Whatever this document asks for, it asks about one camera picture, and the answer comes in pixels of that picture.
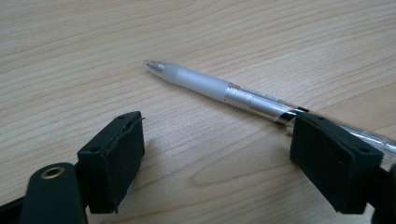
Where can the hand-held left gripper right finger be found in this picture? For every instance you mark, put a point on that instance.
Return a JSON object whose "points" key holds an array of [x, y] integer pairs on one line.
{"points": [[330, 161]]}

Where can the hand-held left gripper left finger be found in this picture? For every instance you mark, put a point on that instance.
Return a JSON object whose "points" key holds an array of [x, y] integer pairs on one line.
{"points": [[112, 165]]}

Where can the clear silver ballpoint pen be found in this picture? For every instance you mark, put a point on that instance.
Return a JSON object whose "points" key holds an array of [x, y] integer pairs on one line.
{"points": [[199, 82]]}

